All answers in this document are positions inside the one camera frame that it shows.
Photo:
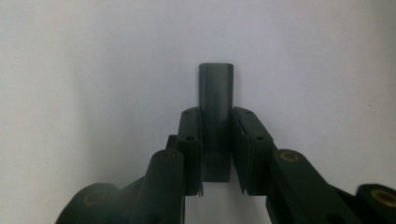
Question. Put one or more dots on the small black rectangular block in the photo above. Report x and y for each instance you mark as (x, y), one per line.
(216, 93)

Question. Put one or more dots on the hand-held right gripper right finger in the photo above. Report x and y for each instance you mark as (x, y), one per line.
(253, 155)

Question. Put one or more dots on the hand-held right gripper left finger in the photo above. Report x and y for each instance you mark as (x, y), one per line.
(190, 146)

